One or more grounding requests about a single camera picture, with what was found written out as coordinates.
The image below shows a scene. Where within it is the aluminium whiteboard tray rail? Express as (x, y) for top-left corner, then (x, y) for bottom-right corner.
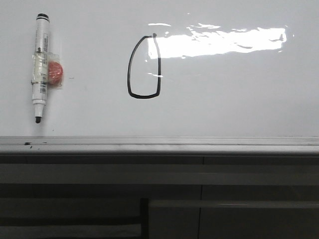
(0, 136), (319, 156)

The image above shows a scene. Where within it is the white whiteboard marker pen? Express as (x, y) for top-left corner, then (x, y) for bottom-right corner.
(31, 13), (50, 123)

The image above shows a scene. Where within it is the red magnet taped to marker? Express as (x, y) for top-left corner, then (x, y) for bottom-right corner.
(47, 52), (64, 88)

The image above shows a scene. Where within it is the white whiteboard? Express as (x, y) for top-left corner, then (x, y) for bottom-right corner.
(0, 0), (319, 137)

